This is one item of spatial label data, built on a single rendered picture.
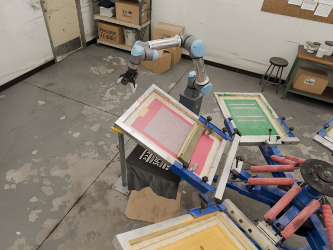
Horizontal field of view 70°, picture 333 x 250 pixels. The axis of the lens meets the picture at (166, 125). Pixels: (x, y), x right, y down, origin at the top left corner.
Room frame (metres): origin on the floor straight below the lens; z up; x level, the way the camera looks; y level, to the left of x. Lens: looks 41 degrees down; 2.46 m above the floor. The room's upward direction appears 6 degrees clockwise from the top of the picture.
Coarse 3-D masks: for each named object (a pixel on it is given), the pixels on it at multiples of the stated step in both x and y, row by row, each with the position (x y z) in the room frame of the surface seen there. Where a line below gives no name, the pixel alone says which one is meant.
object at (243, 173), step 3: (231, 171) 1.15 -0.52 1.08; (240, 171) 1.15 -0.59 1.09; (243, 171) 1.16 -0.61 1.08; (240, 174) 1.13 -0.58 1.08; (243, 174) 1.14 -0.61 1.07; (246, 174) 1.15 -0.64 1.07; (249, 174) 1.16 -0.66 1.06; (240, 177) 1.12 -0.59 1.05; (243, 177) 1.12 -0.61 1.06; (246, 177) 1.12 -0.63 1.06; (249, 177) 1.13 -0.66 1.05; (243, 180) 1.12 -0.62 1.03; (246, 180) 1.11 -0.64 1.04
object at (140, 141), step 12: (144, 96) 1.55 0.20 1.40; (168, 96) 1.67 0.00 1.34; (132, 108) 1.38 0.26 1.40; (180, 108) 1.61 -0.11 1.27; (120, 120) 1.24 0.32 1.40; (132, 132) 1.17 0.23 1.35; (144, 144) 1.12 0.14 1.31; (156, 156) 1.09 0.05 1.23; (168, 156) 1.09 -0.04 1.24; (216, 156) 1.25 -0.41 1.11; (216, 168) 1.14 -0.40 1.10
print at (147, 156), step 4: (144, 152) 1.37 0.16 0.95; (148, 152) 1.37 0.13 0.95; (140, 156) 1.32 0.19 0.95; (144, 156) 1.32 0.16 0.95; (148, 156) 1.33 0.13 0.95; (152, 156) 1.33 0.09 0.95; (144, 160) 1.28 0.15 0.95; (148, 160) 1.28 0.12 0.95; (152, 160) 1.29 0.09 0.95; (156, 160) 1.29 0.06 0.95; (160, 160) 1.30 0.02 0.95; (156, 164) 1.25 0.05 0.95; (160, 164) 1.26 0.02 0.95; (164, 164) 1.26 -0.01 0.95; (164, 168) 1.22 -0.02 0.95; (168, 168) 1.22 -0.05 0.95
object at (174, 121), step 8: (152, 104) 1.55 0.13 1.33; (160, 104) 1.58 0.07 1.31; (152, 112) 1.46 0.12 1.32; (160, 112) 1.50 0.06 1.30; (168, 112) 1.54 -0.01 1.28; (160, 120) 1.42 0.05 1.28; (168, 120) 1.45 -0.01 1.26; (176, 120) 1.49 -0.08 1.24; (184, 120) 1.52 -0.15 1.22; (176, 128) 1.40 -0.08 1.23; (184, 128) 1.43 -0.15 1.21; (184, 136) 1.35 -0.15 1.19; (208, 136) 1.45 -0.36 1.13; (200, 144) 1.34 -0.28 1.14; (208, 144) 1.37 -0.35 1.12; (208, 152) 1.29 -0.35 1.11
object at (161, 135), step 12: (144, 120) 1.36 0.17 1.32; (156, 120) 1.40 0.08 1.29; (144, 132) 1.24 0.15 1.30; (156, 132) 1.29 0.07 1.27; (168, 132) 1.33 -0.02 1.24; (156, 144) 1.18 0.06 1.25; (168, 144) 1.22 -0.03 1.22; (180, 144) 1.26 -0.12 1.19; (192, 156) 1.20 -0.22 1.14; (204, 156) 1.24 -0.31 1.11
